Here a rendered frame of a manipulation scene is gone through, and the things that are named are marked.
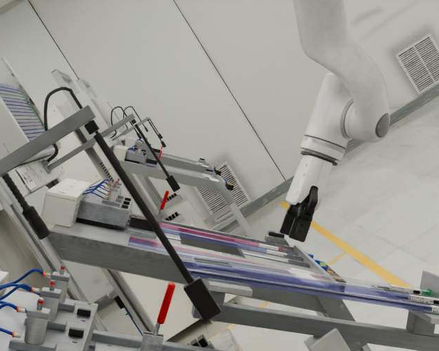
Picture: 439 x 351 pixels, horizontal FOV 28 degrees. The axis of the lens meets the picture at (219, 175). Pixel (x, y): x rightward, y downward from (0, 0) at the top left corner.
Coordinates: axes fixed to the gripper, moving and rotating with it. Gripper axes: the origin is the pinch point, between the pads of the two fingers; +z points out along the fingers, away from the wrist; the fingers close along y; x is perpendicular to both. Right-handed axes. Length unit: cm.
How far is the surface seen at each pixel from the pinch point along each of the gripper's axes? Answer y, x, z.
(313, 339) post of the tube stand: 11.5, 7.5, 16.7
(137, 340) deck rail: 37.4, -24.8, 21.3
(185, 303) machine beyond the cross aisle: -396, 36, 78
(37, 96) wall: -706, -130, -23
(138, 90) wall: -701, -40, -62
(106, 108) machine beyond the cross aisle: -550, -59, -29
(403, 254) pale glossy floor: -283, 123, 0
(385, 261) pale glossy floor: -291, 117, 7
